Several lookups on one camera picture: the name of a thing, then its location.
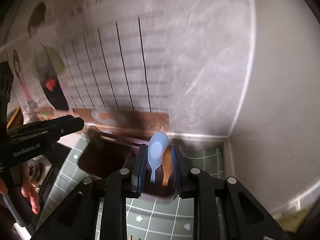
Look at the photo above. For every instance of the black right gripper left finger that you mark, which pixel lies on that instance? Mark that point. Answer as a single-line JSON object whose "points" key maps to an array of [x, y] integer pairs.
{"points": [[139, 170]]}

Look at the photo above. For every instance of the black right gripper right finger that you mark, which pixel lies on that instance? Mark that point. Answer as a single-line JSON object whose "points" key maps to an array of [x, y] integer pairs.
{"points": [[181, 167]]}

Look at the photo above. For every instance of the brown wooden spoon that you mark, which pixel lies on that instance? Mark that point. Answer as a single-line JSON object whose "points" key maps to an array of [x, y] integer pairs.
{"points": [[167, 166]]}

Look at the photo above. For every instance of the metal spoon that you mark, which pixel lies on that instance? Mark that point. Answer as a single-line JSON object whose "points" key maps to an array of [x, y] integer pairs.
{"points": [[94, 133]]}

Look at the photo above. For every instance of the person's left hand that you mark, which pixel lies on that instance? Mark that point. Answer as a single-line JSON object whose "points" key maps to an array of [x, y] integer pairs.
{"points": [[27, 190]]}

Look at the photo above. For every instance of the light blue plastic spoon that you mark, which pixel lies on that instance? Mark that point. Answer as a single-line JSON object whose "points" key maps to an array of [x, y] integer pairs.
{"points": [[157, 145]]}

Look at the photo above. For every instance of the green checkered table mat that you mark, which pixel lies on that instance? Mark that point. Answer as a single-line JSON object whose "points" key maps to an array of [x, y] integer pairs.
{"points": [[147, 217]]}

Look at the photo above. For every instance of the purple utensil holder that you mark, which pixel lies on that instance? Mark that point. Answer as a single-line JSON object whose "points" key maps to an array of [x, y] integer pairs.
{"points": [[103, 157]]}

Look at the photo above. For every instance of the cartoon wall sticker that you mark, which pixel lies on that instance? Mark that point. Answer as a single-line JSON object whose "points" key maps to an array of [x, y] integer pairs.
{"points": [[103, 60]]}

